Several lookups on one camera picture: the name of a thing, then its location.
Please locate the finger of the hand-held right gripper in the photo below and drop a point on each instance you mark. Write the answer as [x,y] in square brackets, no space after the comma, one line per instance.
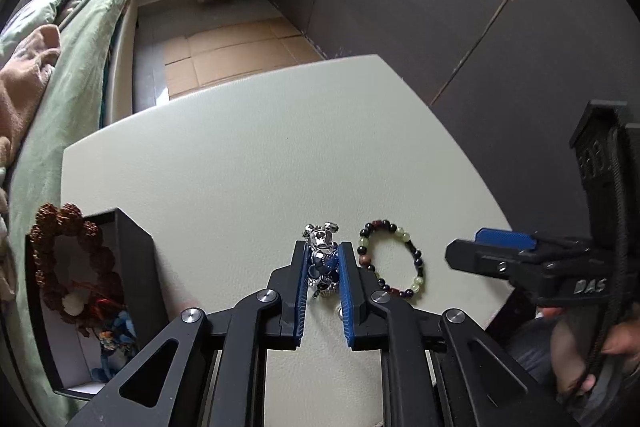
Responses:
[502,238]
[475,259]

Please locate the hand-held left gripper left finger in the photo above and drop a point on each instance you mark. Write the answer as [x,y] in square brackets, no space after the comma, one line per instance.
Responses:
[301,297]

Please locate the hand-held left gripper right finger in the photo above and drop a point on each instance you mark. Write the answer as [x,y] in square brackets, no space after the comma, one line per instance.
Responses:
[347,302]

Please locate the black jewelry box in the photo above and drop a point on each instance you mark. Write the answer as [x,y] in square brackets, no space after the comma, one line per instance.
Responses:
[137,287]

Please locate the person's right hand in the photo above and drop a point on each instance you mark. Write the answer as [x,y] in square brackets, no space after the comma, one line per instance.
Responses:
[572,352]

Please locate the person's grey pants leg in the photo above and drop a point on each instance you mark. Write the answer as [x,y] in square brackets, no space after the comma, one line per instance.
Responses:
[527,347]

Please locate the white square table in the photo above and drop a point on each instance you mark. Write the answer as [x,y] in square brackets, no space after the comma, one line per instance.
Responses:
[250,147]

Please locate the grey wardrobe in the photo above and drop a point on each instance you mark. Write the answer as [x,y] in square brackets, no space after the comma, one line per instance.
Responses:
[450,7]

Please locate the flattened cardboard sheet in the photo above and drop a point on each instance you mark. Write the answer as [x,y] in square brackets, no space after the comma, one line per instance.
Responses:
[235,57]

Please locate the bed with green sheet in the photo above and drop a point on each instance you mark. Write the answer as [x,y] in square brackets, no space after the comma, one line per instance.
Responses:
[65,107]

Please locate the pink fleece blanket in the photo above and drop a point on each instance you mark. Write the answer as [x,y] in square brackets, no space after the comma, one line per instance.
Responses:
[25,72]

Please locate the pale green floral quilt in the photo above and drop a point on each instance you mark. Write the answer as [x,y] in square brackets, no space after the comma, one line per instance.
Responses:
[35,12]

